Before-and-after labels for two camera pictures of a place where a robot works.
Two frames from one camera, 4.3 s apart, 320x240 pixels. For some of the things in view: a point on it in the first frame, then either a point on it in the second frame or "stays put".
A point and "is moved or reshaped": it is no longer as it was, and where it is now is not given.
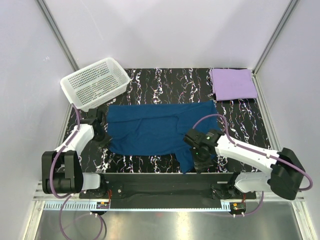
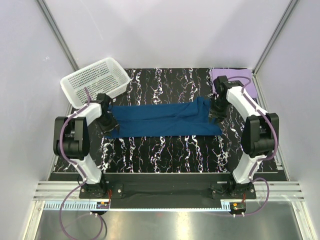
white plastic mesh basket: x=95 y=85 stays put
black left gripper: x=105 y=141 → x=113 y=124
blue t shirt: x=159 y=129 is moved or reshaped
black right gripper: x=200 y=166 → x=212 y=113
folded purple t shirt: x=230 y=84 stays put
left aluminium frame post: x=72 y=62 stays put
